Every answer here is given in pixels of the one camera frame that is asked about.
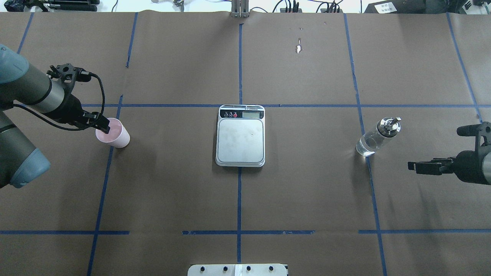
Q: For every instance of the pink plastic cup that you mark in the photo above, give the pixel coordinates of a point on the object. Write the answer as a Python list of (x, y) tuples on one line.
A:
[(117, 137)]

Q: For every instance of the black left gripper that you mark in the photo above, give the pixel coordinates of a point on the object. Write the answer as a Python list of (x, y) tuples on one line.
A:
[(70, 107)]

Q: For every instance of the glass sauce dispenser bottle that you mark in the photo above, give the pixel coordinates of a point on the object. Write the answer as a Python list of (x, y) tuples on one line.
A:
[(384, 131)]

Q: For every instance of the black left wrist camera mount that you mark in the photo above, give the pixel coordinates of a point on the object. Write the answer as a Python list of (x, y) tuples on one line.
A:
[(67, 75)]

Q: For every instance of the white digital kitchen scale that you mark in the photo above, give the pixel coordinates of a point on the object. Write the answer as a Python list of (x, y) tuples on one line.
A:
[(240, 136)]

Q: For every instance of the blue tape long line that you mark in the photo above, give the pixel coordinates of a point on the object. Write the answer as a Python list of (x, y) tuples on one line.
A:
[(377, 231)]

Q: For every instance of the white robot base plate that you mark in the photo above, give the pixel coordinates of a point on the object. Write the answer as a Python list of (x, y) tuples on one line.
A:
[(255, 269)]

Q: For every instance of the black box on desk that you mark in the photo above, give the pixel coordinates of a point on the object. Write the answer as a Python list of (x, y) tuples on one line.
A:
[(407, 7)]

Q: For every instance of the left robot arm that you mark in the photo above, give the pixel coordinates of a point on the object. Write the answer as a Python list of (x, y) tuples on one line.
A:
[(47, 97)]

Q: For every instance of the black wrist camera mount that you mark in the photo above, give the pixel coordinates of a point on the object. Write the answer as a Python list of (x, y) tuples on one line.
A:
[(481, 133), (67, 75)]

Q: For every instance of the aluminium frame post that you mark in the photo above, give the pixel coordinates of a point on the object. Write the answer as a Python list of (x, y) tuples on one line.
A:
[(240, 9)]

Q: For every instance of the blue tape cross line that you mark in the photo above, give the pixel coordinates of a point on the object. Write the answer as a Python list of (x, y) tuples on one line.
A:
[(313, 106)]

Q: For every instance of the brown paper table cover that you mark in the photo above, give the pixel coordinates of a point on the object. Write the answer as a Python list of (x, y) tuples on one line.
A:
[(162, 204)]

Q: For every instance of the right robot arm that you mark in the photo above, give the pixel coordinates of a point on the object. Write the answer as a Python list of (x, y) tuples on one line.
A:
[(468, 166)]

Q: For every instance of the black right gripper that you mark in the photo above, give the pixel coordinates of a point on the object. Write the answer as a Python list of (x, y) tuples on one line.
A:
[(469, 166)]

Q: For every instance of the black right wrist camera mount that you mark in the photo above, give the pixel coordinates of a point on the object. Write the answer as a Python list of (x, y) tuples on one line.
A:
[(481, 133)]

